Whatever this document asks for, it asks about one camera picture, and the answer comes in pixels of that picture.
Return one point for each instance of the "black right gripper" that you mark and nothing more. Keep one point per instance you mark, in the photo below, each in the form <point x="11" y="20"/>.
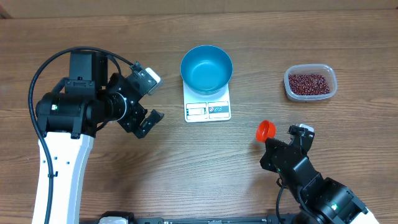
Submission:
<point x="266" y="165"/>

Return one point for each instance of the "red adzuki beans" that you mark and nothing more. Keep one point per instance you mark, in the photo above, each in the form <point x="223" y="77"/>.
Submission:
<point x="308" y="84"/>

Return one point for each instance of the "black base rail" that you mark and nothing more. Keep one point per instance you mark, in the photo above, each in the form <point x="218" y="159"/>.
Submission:
<point x="128" y="217"/>

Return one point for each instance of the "clear plastic container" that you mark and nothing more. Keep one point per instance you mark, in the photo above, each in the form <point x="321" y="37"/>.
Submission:
<point x="315" y="68"/>

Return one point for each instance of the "blue bowl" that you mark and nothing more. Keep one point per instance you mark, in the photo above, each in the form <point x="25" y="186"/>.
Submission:
<point x="206" y="69"/>

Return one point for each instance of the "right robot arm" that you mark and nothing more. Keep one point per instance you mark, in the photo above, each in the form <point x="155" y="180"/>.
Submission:
<point x="321" y="200"/>

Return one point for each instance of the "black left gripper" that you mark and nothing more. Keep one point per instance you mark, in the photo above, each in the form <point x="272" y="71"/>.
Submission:
<point x="135" y="126"/>

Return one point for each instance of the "red measuring scoop blue handle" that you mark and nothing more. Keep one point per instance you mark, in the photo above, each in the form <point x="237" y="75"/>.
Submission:
<point x="265" y="130"/>

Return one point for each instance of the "white kitchen scale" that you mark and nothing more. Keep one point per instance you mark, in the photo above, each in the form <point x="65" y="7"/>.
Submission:
<point x="206" y="108"/>

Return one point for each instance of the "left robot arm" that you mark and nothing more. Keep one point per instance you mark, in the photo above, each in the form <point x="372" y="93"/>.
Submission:
<point x="67" y="119"/>

